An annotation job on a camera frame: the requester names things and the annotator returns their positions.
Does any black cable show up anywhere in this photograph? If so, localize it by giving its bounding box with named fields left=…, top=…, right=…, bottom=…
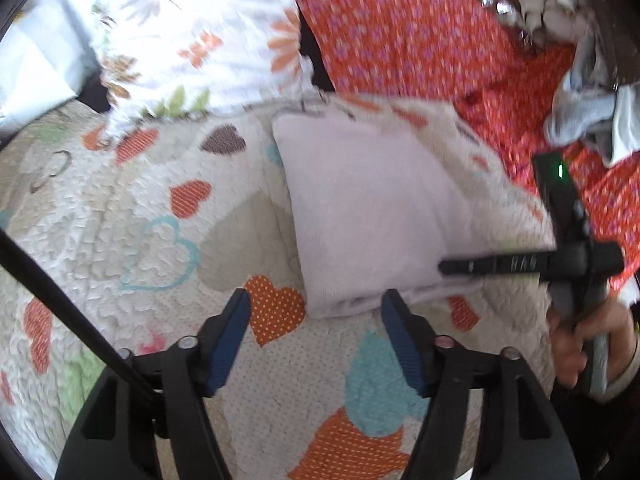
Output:
left=0, top=230, right=161, bottom=411

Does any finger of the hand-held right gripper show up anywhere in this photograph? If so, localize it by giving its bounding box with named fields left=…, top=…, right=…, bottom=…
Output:
left=438, top=250, right=556, bottom=277

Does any pale white garment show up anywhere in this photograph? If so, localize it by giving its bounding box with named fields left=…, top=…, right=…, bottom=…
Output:
left=600, top=87, right=640, bottom=168

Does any white paper bag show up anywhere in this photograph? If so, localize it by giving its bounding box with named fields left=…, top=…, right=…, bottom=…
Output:
left=0, top=0, right=101, bottom=126

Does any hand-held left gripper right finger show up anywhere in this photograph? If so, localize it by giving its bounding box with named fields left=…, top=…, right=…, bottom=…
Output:
left=381, top=287, right=581, bottom=480

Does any grey-blue garment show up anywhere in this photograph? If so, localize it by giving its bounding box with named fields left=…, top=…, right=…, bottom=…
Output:
left=542, top=27, right=618, bottom=148

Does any person's right hand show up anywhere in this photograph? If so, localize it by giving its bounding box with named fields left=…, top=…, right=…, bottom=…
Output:
left=546, top=300, right=638, bottom=391

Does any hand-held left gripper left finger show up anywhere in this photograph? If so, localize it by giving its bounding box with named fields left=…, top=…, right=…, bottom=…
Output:
left=55, top=287, right=252, bottom=480

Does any pink sweater with tree print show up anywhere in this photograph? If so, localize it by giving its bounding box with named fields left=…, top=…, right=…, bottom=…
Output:
left=272, top=105, right=558, bottom=320

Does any red floral pillow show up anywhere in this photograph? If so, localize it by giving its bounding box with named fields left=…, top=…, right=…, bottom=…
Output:
left=295, top=0, right=531, bottom=106

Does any person's right forearm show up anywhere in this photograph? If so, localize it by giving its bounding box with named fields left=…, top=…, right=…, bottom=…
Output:
left=602, top=305, right=640, bottom=403

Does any heart-patterned quilt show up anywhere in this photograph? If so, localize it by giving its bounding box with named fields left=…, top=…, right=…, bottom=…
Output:
left=0, top=95, right=566, bottom=480

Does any white floral pillow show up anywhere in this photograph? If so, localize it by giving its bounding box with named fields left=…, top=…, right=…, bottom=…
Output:
left=90, top=0, right=313, bottom=118

